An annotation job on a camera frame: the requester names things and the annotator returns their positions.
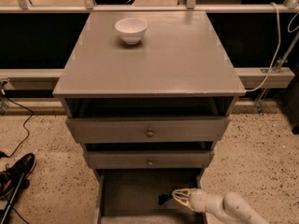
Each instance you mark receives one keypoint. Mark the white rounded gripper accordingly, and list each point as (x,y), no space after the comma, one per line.
(198,200)

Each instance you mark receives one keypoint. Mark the blue rxbar blueberry wrapper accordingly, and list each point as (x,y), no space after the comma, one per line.
(165,197)

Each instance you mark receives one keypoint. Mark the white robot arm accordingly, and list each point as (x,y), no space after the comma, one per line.
(229,209)

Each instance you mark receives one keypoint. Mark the grey bottom drawer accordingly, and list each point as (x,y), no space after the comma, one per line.
(131,197)

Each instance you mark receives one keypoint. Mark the grey drawer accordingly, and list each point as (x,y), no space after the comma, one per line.
(131,197)
(148,159)
(147,130)

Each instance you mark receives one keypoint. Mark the grey middle drawer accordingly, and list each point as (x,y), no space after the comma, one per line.
(148,159)

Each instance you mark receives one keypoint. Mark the grey wooden drawer cabinet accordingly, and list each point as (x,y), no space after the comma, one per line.
(177,70)

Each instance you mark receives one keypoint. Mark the grey top drawer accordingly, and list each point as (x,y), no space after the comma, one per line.
(147,130)

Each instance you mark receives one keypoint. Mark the black bar on floor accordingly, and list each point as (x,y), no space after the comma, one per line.
(7,203)

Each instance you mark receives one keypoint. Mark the white ceramic bowl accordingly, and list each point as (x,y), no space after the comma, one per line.
(131,30)

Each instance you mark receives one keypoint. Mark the black sneaker with orange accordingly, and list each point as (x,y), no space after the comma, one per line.
(10,178)

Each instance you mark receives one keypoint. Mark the metal railing frame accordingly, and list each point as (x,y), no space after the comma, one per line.
(140,3)

